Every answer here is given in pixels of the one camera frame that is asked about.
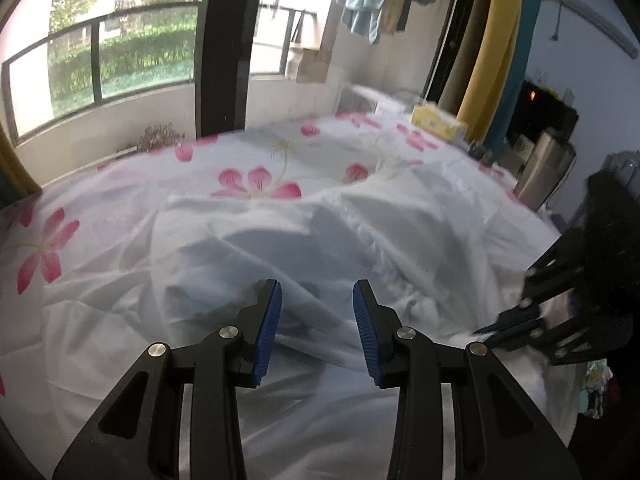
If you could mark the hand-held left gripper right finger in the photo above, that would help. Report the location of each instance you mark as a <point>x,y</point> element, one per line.
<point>367,335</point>

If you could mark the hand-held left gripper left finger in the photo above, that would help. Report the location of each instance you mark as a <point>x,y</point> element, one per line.
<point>267,330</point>

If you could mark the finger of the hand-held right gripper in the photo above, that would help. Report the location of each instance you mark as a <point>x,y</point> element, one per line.
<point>510,320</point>

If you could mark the white shirt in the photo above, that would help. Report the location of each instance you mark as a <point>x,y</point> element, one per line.
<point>320,240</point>

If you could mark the colourful printed bag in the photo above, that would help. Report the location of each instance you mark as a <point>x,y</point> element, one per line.
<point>595,385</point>

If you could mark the stainless steel thermos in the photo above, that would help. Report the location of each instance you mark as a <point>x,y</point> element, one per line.
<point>542,169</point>

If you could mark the floral bedsheet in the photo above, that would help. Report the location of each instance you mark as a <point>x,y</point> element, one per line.
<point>125,210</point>

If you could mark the black appliance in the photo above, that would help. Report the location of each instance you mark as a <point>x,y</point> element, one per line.
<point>547,110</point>

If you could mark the yellow tissue box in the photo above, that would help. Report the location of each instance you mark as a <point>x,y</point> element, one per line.
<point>437,121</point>

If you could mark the dried plant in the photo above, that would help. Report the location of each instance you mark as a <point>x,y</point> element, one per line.
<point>160,136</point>

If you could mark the grey radiator unit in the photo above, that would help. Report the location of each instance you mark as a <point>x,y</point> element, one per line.
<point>372,100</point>

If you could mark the teal curtain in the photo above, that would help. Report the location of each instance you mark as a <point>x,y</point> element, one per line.
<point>517,60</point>

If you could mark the yellow curtain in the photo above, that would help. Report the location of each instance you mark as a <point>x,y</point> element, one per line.
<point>14,170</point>
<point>492,55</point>

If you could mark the cardboard box on balcony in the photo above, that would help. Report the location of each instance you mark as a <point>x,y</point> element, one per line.
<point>311,66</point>

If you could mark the black balcony railing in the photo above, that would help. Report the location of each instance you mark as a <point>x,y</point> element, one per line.
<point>100,55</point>

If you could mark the black window frame post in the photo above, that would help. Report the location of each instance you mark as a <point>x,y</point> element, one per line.
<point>227,45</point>

